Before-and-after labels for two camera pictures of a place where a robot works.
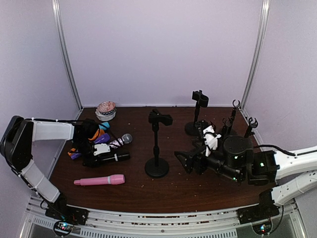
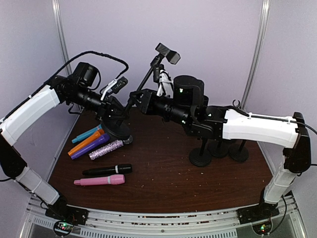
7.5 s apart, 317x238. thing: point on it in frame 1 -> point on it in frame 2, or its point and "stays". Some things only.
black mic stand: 157,167 -> 120,126
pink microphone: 114,179 stays
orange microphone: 98,132 stays
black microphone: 115,157 -> 118,169
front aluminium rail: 110,224 stays
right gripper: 198,156 -> 145,105
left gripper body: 84,147 -> 103,107
